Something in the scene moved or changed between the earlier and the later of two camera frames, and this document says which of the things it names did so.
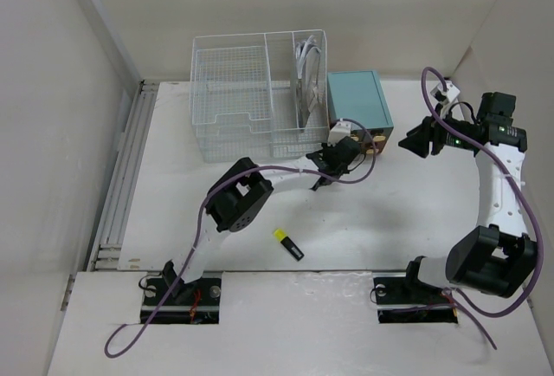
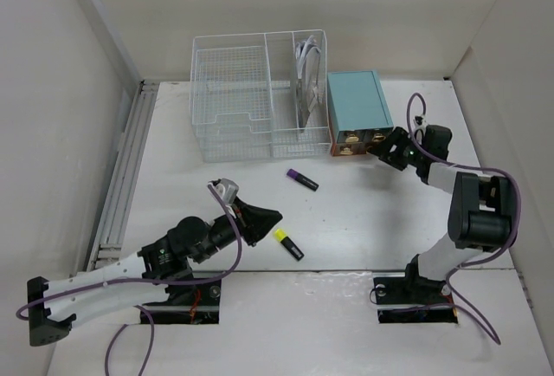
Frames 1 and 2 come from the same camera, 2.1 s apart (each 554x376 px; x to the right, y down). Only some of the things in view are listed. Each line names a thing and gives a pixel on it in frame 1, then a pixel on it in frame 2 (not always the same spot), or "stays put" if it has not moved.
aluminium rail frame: x=106 y=254 stays put
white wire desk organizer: x=260 y=95 stays put
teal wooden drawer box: x=358 y=95 stays put
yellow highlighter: x=282 y=236 stays put
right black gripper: x=417 y=139 → x=398 y=138
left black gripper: x=325 y=148 → x=254 y=222
